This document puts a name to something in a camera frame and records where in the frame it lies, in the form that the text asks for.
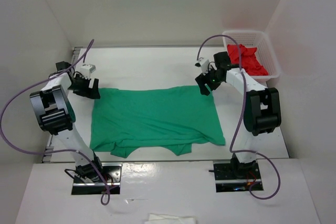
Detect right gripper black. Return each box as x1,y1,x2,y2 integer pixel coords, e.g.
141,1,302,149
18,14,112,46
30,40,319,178
195,65,223,96

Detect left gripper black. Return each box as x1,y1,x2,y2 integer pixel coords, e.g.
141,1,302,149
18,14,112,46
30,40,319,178
67,73,100,99

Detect green tank top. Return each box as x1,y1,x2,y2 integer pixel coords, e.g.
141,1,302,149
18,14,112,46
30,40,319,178
90,86,226,158

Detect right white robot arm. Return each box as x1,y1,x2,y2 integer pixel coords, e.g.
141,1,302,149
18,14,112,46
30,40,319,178
195,51,281,179

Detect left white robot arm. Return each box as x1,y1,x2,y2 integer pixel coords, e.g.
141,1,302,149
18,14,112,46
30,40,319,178
29,61,104,182

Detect red tank top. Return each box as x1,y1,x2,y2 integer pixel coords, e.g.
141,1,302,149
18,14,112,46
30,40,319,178
227,44,269,76

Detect white plastic basket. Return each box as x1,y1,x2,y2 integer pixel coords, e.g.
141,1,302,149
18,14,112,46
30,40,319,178
223,30,280,83

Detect white crumpled cloth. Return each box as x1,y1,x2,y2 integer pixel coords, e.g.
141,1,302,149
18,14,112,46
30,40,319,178
144,214,196,224

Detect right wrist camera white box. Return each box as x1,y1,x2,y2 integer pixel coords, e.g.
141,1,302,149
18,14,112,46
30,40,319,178
195,57,209,75

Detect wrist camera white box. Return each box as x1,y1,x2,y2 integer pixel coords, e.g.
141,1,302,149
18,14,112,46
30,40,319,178
195,57,209,75
78,64,96,76

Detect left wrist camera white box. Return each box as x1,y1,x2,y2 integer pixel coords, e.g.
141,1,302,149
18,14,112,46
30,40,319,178
78,64,96,76

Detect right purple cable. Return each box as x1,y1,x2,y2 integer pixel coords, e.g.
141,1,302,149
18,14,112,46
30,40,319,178
196,34,281,200

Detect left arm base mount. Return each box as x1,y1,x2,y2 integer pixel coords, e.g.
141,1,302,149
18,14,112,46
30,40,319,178
64,163,122,195

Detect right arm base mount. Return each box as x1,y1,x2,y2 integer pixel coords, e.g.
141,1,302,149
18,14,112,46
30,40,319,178
208,158,264,193

